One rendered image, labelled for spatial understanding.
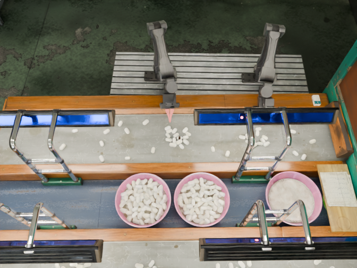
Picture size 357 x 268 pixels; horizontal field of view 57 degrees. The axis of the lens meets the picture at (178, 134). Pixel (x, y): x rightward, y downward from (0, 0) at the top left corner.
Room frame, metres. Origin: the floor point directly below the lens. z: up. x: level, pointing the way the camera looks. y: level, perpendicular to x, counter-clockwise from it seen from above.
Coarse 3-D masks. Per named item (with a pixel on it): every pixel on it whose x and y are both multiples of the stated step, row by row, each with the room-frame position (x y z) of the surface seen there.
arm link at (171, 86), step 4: (160, 76) 1.05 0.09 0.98; (160, 80) 1.04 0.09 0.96; (164, 80) 1.01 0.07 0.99; (168, 80) 0.99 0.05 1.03; (172, 80) 0.99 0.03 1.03; (168, 84) 0.97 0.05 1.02; (172, 84) 0.97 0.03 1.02; (176, 84) 0.98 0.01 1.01; (168, 88) 0.96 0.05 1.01; (172, 88) 0.96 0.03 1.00; (176, 88) 0.96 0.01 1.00; (168, 92) 0.94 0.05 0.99; (172, 92) 0.94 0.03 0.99
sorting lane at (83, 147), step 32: (32, 128) 0.89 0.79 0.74; (64, 128) 0.89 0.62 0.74; (96, 128) 0.89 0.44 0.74; (128, 128) 0.89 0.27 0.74; (160, 128) 0.89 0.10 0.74; (192, 128) 0.89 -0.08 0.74; (224, 128) 0.89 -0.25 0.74; (320, 128) 0.89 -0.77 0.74; (0, 160) 0.70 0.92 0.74; (64, 160) 0.70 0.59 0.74; (96, 160) 0.70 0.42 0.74; (128, 160) 0.70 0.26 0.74; (160, 160) 0.70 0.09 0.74; (192, 160) 0.70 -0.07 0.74; (224, 160) 0.70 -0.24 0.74; (256, 160) 0.70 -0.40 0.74; (288, 160) 0.70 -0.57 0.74; (320, 160) 0.70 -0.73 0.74
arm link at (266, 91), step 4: (260, 72) 1.06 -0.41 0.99; (276, 76) 1.04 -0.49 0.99; (264, 84) 0.97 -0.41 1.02; (268, 84) 0.97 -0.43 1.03; (272, 84) 1.01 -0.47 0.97; (260, 88) 0.98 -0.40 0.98; (264, 88) 0.95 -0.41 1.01; (268, 88) 0.95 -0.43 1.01; (260, 92) 0.95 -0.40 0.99; (264, 92) 0.94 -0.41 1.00; (268, 92) 0.94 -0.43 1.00; (272, 92) 0.94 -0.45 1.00; (264, 96) 0.92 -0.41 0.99; (268, 96) 0.92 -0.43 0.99
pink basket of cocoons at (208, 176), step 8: (192, 176) 0.60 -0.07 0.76; (200, 176) 0.61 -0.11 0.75; (208, 176) 0.61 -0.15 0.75; (216, 184) 0.57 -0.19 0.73; (224, 184) 0.56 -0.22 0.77; (176, 192) 0.52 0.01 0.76; (224, 192) 0.52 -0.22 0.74; (176, 200) 0.48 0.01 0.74; (176, 208) 0.44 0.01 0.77; (224, 208) 0.45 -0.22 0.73; (192, 224) 0.36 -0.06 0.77; (208, 224) 0.37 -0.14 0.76
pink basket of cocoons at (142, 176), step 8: (136, 176) 0.60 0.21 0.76; (144, 176) 0.61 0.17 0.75; (152, 176) 0.60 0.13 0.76; (160, 184) 0.57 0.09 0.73; (120, 192) 0.52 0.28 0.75; (168, 192) 0.52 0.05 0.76; (120, 200) 0.49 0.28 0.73; (168, 200) 0.48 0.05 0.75; (168, 208) 0.44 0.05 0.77; (120, 216) 0.40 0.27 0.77; (136, 224) 0.37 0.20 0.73; (152, 224) 0.36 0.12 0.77
